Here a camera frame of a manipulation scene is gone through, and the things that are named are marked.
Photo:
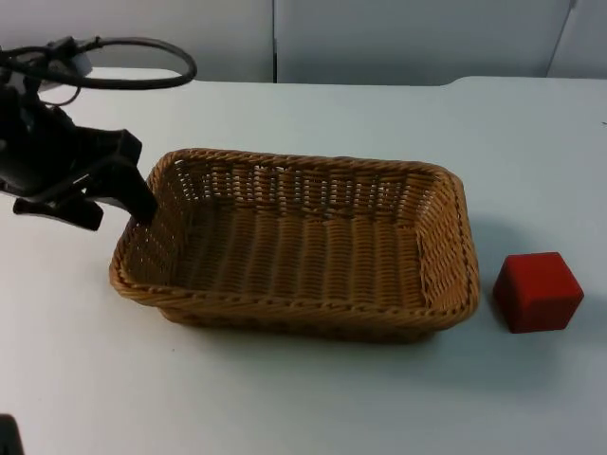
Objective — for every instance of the red cube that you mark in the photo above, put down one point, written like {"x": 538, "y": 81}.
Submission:
{"x": 536, "y": 294}

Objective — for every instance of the pale brown wicker basket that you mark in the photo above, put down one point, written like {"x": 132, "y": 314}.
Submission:
{"x": 294, "y": 246}

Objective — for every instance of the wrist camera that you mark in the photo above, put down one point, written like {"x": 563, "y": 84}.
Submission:
{"x": 71, "y": 59}

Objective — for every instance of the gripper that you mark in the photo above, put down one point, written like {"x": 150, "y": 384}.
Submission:
{"x": 57, "y": 147}

